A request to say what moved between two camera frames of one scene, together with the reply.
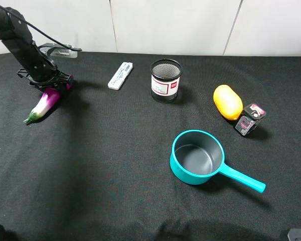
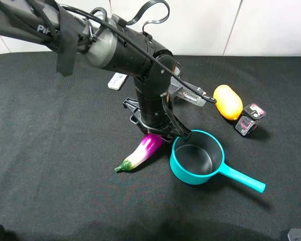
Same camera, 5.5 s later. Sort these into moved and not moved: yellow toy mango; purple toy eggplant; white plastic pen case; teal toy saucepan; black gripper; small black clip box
Moved: black gripper; purple toy eggplant
Not moved: small black clip box; teal toy saucepan; yellow toy mango; white plastic pen case
